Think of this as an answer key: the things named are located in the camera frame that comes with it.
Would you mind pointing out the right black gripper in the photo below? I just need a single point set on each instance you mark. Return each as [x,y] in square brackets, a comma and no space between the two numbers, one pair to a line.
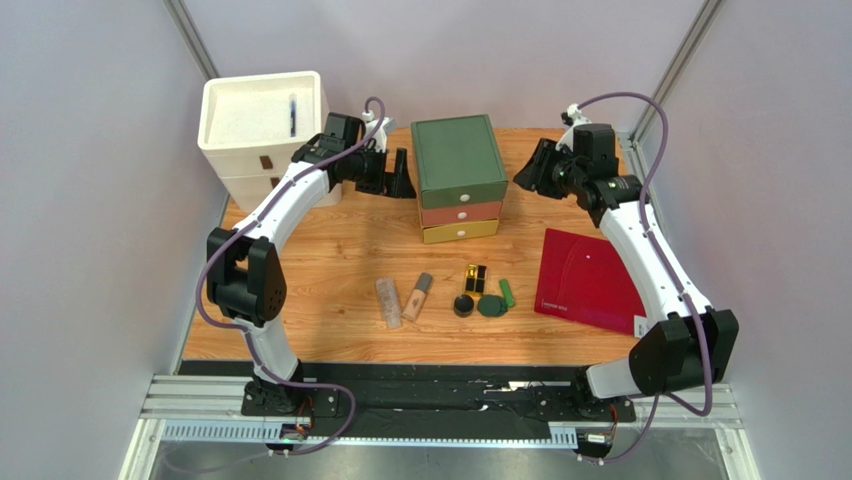
[549,168]

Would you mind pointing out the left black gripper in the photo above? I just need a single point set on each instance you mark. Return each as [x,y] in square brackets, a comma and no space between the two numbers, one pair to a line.
[401,185]

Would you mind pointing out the green three-drawer organizer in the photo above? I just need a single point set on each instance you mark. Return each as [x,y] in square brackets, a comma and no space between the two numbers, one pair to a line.
[462,180]

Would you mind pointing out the clear tube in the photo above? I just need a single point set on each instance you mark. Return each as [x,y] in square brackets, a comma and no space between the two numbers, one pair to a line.
[389,302]

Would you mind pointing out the beige foundation bottle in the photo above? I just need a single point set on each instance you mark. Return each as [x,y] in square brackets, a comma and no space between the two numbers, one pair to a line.
[417,297]

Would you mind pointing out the black round jar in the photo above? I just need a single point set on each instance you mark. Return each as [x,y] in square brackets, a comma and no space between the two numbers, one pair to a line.
[463,305]

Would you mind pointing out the dark green round compact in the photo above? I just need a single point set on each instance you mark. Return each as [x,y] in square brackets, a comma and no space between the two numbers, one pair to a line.
[492,306]

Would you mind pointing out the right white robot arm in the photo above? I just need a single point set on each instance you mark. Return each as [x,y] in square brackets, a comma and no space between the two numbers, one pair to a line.
[688,345]

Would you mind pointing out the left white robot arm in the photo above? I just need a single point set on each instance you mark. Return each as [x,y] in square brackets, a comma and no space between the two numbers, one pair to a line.
[243,276]

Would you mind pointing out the red folder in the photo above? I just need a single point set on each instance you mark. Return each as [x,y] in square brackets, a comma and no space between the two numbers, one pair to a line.
[583,279]

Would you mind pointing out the green lipstick tube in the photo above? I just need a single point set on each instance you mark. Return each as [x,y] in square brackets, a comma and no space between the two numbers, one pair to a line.
[507,293]

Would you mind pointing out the white three-drawer organizer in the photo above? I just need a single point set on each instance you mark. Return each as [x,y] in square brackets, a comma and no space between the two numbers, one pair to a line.
[244,129]

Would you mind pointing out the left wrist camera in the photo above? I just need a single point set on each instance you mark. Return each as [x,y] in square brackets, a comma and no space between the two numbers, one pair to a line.
[378,142]

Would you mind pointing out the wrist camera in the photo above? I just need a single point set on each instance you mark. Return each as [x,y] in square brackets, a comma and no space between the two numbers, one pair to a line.
[572,117]
[378,142]

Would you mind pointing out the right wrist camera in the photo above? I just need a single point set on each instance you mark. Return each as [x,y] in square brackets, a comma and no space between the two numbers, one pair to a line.
[572,117]

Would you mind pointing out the black mounting base plate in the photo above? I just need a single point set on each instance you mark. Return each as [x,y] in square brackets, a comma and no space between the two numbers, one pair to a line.
[436,402]

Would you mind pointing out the aluminium frame rail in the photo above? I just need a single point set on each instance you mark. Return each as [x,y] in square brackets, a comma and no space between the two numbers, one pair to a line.
[206,408]

